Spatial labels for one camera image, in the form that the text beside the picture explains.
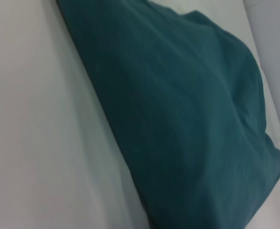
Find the teal blue shirt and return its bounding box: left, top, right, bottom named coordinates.
left=56, top=0, right=280, bottom=229

